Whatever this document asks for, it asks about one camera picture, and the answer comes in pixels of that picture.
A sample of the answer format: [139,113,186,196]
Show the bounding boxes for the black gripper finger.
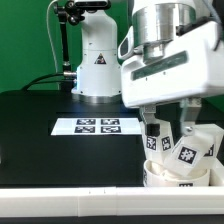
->
[180,98,202,136]
[140,105,160,136]

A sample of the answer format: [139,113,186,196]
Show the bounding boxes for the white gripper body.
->
[121,21,224,108]

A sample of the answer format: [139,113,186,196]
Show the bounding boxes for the white round stool seat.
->
[143,160,210,187]

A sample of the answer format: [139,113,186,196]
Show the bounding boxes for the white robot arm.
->
[72,0,224,136]

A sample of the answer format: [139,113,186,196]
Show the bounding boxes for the white sheet with tags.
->
[51,118,141,136]

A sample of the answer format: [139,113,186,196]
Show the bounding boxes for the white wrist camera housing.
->
[118,27,143,66]

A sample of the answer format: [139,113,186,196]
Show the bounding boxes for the black cables on table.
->
[21,72,78,92]

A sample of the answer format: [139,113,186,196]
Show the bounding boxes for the white front obstacle rail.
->
[0,187,224,218]

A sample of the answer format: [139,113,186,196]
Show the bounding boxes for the black camera stand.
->
[54,0,85,77]

